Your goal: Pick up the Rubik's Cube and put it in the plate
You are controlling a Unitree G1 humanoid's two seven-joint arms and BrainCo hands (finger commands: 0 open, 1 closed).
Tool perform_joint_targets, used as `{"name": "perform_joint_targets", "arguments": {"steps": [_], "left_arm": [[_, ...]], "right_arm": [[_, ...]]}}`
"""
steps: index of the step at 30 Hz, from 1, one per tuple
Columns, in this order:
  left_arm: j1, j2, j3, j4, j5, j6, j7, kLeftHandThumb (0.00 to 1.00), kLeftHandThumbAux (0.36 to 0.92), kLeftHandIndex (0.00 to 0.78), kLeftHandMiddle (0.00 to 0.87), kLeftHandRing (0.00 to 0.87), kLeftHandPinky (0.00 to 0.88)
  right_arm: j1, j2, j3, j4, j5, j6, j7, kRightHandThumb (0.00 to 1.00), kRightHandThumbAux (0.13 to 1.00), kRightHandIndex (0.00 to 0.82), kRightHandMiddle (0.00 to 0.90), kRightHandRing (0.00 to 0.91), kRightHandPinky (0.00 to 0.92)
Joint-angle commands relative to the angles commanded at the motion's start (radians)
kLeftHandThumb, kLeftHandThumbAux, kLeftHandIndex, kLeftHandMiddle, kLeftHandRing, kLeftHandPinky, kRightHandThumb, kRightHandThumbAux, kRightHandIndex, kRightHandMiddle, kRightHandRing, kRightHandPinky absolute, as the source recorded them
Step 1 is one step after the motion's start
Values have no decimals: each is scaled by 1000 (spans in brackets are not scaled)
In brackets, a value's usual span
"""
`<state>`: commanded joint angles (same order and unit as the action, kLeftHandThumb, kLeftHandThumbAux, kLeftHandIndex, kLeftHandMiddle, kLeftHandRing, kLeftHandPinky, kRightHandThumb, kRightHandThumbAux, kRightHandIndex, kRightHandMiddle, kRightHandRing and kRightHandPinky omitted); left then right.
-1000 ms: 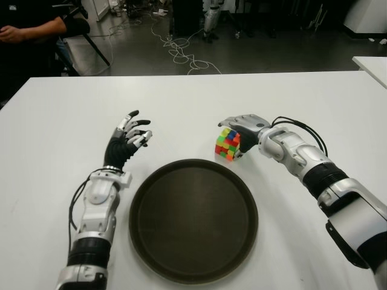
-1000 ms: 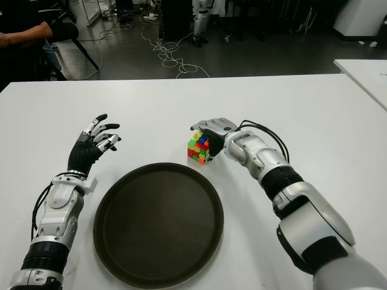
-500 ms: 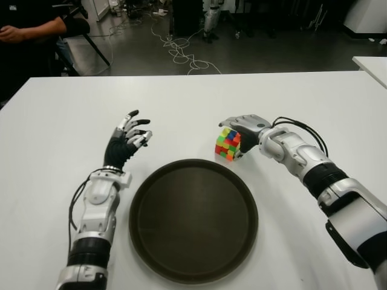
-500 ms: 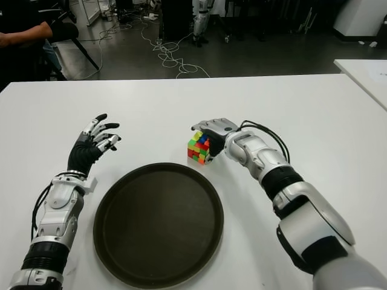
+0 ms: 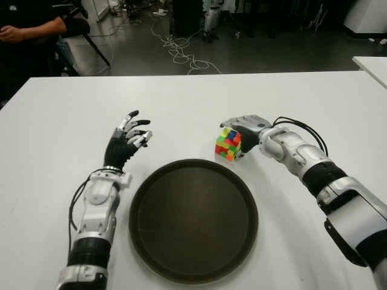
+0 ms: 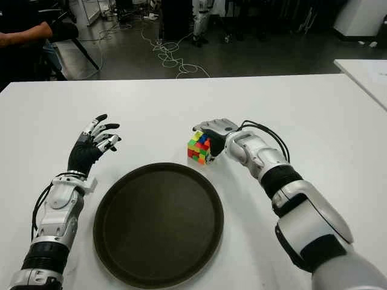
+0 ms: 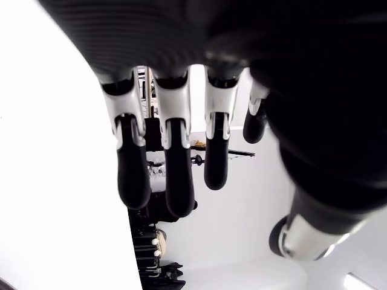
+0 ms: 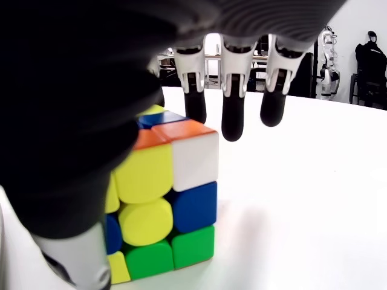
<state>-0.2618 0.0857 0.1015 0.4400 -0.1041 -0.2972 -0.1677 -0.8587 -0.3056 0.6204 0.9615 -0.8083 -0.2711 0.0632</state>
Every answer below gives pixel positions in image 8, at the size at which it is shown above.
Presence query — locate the black jacket seated figure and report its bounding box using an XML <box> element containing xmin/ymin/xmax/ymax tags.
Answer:
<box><xmin>354</xmin><ymin>30</ymin><xmax>387</xmax><ymax>91</ymax></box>

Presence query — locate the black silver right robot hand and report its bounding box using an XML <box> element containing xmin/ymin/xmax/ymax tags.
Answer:
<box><xmin>0</xmin><ymin>0</ymin><xmax>348</xmax><ymax>290</ymax></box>

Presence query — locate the multicoloured Rubik's cube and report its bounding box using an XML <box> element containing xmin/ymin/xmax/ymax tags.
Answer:
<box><xmin>104</xmin><ymin>104</ymin><xmax>219</xmax><ymax>285</ymax></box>

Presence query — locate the black wooden chair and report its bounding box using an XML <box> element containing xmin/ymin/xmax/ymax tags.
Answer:
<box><xmin>350</xmin><ymin>74</ymin><xmax>387</xmax><ymax>108</ymax></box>

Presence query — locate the white humanoid robot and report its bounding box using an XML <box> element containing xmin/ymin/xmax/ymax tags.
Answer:
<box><xmin>319</xmin><ymin>25</ymin><xmax>341</xmax><ymax>100</ymax></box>

